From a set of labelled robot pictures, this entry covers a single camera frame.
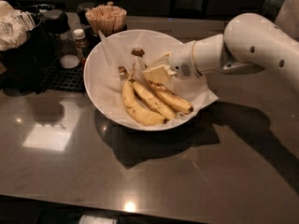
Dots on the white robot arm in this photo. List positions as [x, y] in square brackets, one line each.
[248, 40]

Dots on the black rubber mesh mat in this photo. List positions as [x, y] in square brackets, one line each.
[62, 79]

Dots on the small brown sauce bottle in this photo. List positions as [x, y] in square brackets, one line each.
[82, 44]

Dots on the left yellow banana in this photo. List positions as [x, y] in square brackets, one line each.
[134, 109]

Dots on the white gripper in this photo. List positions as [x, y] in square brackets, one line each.
[181, 61]

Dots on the yellow banana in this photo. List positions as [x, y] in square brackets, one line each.
[134, 109]
[152, 101]

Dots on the white bowl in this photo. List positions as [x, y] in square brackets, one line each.
[99, 87]

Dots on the black caddy with napkins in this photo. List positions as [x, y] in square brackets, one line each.
[26, 52]

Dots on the white paper liner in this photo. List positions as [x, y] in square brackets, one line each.
[118, 53]

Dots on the black lidded glass shaker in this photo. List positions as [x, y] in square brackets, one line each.
[56, 24]

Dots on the dark jar behind stirrers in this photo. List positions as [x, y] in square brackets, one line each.
[81, 11]

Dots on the bundle of wooden stirrers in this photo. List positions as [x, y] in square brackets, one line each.
[108, 19]

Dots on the middle yellow banana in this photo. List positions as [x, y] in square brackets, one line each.
[152, 101]

